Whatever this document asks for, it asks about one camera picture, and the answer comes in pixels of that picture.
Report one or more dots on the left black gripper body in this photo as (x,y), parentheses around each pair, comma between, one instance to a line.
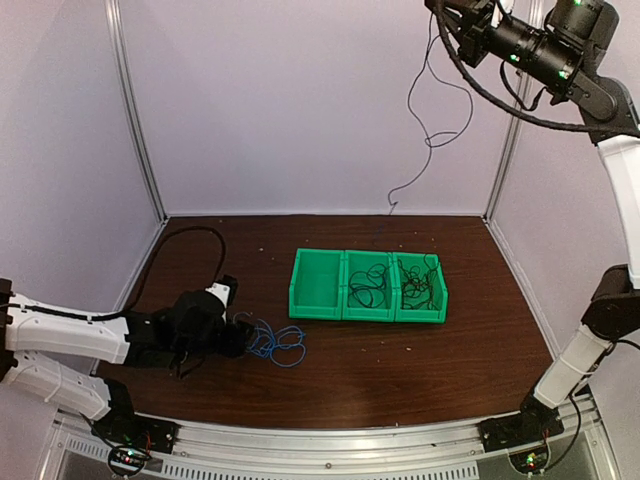
(233,346)

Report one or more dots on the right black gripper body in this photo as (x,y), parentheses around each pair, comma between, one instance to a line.
(472,48)

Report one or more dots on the green bin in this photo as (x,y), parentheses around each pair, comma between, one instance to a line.
(423,294)
(370,287)
(317,285)

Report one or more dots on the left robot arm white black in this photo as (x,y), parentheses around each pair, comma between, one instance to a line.
(195,326)

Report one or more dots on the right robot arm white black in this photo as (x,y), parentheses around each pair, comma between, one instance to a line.
(564,55)

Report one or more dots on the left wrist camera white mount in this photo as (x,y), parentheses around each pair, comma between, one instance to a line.
(224,289)

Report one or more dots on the right aluminium frame post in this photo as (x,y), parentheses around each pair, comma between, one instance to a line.
(534,12)

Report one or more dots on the aluminium frame post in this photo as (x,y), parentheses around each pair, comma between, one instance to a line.
(132,115)
(534,12)

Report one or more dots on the front aluminium rail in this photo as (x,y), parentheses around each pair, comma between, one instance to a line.
(449,450)

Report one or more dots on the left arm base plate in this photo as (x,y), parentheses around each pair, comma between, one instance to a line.
(149,434)

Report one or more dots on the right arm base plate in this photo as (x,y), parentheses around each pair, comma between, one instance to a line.
(516,430)

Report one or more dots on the left aluminium frame post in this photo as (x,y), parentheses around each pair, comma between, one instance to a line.
(132,115)

